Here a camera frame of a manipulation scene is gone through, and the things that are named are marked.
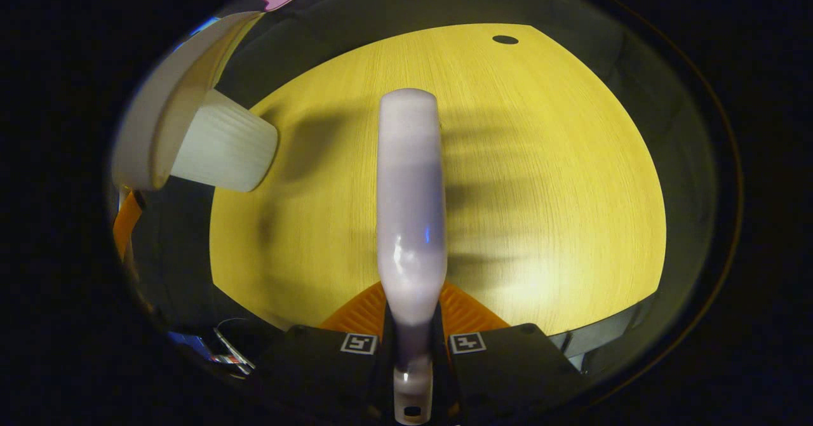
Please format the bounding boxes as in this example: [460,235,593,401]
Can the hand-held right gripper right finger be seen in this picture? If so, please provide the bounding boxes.
[433,280,582,422]

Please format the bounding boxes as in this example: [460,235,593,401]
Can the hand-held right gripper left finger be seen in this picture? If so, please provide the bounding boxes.
[262,280,391,418]

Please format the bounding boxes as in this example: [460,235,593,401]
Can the white ribbed garbage bin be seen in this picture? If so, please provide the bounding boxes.
[112,11,279,193]

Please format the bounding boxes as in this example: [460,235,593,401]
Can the pale pink small broom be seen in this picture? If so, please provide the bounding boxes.
[376,88,448,426]

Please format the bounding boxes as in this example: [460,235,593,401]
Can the shiny metal object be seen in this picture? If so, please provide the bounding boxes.
[168,317,257,376]

